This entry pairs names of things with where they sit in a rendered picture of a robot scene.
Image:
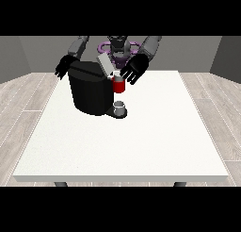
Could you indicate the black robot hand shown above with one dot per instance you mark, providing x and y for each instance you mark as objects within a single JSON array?
[
  {"x": 64, "y": 66},
  {"x": 137, "y": 68}
]

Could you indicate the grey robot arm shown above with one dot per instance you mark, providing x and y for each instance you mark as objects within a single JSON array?
[
  {"x": 150, "y": 47},
  {"x": 77, "y": 47}
]

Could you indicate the red pod holder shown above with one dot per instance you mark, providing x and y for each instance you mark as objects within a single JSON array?
[{"x": 119, "y": 84}]

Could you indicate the pale grey machine lid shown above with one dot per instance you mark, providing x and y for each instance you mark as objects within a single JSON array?
[{"x": 106, "y": 65}]

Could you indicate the black coffee machine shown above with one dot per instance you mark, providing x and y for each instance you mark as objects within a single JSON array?
[{"x": 91, "y": 89}]

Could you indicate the grey robot trunk purple rings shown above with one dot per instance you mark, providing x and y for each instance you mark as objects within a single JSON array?
[{"x": 118, "y": 50}]

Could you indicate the small grey cup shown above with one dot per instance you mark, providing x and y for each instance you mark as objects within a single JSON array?
[{"x": 119, "y": 107}]

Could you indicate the dark table leg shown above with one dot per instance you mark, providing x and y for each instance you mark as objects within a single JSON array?
[{"x": 61, "y": 184}]

